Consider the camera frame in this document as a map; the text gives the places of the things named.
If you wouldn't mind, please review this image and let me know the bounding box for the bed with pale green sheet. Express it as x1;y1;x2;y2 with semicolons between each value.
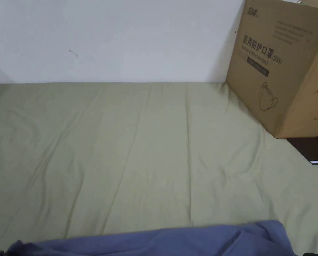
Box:
0;81;318;256

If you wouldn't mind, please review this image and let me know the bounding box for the blue garment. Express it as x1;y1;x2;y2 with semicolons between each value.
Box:
5;220;300;256

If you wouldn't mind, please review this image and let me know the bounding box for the brown cardboard carton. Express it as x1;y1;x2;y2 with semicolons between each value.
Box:
225;0;318;139

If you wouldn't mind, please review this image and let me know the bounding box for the dark wooden table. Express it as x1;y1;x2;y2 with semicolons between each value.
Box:
286;135;318;166

